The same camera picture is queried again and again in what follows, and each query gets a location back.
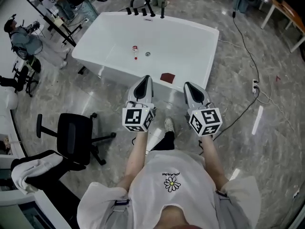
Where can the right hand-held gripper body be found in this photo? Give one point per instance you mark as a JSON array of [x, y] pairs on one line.
[[210, 118]]

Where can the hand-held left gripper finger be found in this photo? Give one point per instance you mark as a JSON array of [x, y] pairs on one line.
[[131, 94], [150, 92]]

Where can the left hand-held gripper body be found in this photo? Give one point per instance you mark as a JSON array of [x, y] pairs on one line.
[[133, 117]]

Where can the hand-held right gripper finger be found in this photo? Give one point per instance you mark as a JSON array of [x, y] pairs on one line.
[[186, 95], [206, 96]]

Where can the person's left forearm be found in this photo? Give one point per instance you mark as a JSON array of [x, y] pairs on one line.
[[135, 156]]

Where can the person's right forearm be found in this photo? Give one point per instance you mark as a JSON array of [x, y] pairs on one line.
[[213, 159]]

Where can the white bathtub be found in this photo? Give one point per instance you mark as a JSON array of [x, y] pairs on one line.
[[166, 39]]

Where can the dark red cloth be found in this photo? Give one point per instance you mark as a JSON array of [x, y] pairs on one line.
[[167, 77]]

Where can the person's white shoe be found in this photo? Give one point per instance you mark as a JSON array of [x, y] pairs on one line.
[[169, 125]]

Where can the person's black trouser leg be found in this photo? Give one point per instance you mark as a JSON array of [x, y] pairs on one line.
[[166, 139]]

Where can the clear bottle with red cap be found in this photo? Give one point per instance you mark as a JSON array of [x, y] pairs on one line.
[[135, 50]]

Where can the white power strip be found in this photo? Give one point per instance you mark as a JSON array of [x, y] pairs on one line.
[[255, 86]]

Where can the person's white flower-print shirt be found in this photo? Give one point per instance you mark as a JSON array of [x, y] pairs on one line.
[[171, 166]]

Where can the black office chair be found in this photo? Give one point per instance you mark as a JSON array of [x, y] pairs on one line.
[[71, 137]]

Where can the black arched faucet spout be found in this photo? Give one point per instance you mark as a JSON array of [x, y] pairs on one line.
[[152, 13]]

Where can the black faucet knob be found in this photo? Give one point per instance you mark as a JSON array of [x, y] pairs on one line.
[[129, 11], [136, 12], [144, 12]]

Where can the black chair under white garment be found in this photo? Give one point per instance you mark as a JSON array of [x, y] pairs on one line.
[[47, 175]]

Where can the black stool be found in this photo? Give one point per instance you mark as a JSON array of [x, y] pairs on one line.
[[21, 77]]

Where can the white garment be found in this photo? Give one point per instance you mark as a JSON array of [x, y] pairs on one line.
[[31, 168]]

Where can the orange top white leg table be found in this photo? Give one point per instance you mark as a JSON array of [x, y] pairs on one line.
[[290, 12]]

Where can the white curved counter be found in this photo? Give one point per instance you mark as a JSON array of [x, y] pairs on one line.
[[14, 128]]

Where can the white reflector panel on stand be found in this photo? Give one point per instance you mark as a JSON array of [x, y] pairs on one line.
[[35, 1]]

